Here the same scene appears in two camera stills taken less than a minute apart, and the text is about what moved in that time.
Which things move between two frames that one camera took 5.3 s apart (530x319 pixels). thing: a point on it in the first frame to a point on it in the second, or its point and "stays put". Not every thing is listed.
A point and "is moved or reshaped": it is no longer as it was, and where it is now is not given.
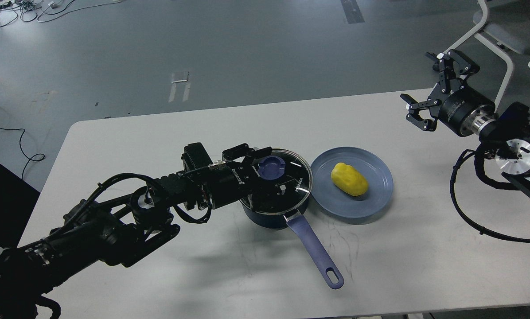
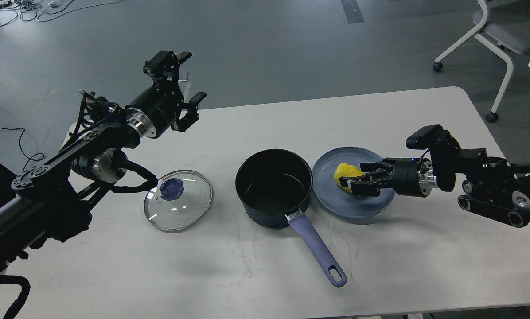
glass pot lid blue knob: [270, 167] is moved or reshaped
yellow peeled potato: [349, 179] stays put
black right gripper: [457, 109] to [413, 177]
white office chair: [522, 25] stays put
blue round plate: [334, 200] stays put
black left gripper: [230, 181] to [155, 110]
